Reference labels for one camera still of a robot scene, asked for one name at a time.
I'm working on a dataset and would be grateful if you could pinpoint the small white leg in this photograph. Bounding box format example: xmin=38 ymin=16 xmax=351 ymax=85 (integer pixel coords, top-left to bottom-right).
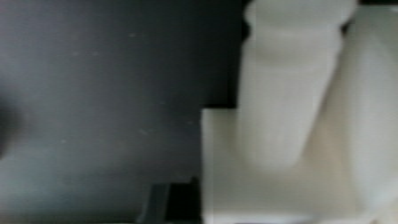
xmin=236 ymin=0 xmax=356 ymax=171

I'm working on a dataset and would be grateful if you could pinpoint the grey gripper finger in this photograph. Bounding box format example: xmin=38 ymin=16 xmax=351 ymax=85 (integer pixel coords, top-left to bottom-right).
xmin=138 ymin=178 xmax=202 ymax=224

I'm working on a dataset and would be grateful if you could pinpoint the white chair seat part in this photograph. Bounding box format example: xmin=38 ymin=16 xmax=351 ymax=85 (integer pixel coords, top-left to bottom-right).
xmin=202 ymin=7 xmax=398 ymax=224

